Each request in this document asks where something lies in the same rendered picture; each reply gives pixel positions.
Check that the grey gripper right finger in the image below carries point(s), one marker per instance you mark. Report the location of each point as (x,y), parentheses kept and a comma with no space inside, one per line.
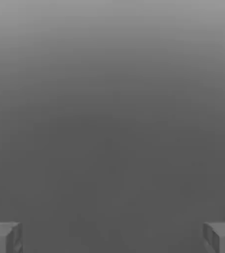
(224,239)

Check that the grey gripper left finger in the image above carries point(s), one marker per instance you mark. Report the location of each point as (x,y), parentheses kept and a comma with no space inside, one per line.
(2,238)

